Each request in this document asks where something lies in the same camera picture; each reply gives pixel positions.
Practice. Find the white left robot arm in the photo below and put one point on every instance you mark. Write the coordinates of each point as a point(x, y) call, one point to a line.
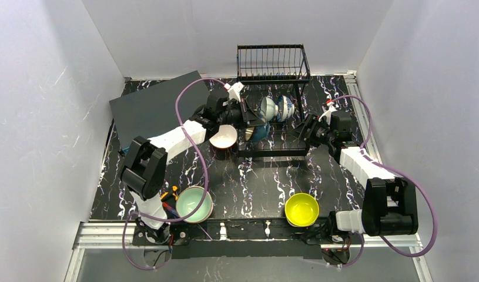
point(144, 166)

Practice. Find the celadon green bowl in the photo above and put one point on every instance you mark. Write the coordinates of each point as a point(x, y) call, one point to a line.
point(187, 201)

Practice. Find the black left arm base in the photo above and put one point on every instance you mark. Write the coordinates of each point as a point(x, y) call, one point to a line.
point(171, 241)

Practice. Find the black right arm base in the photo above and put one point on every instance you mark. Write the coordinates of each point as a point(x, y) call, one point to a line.
point(338, 255)

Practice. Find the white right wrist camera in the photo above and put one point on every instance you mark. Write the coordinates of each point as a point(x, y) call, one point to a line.
point(326, 116)

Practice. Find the orange handled pliers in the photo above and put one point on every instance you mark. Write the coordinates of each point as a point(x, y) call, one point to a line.
point(169, 193)

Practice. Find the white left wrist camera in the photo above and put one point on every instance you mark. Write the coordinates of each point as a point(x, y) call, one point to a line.
point(234, 90)

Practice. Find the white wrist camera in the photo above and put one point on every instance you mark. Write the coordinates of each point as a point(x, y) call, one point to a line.
point(234, 90)
point(326, 116)

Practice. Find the yellow bowl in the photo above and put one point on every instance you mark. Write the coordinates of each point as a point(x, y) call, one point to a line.
point(301, 210)

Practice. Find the black wire dish rack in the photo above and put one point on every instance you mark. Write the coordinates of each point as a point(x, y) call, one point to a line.
point(272, 71)

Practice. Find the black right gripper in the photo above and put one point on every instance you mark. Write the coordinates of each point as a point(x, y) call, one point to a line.
point(310, 130)

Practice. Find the blue floral white bowl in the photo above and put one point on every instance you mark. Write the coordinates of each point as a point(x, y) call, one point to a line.
point(285, 108)

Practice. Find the grey blue network switch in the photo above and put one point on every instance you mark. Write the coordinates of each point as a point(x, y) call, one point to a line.
point(148, 112)

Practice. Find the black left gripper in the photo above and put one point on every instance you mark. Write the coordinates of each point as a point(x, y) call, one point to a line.
point(246, 115)

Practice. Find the red blue screwdriver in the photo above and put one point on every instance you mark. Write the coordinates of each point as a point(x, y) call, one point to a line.
point(170, 209)

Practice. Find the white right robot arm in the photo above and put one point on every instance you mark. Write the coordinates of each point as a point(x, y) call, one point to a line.
point(389, 204)

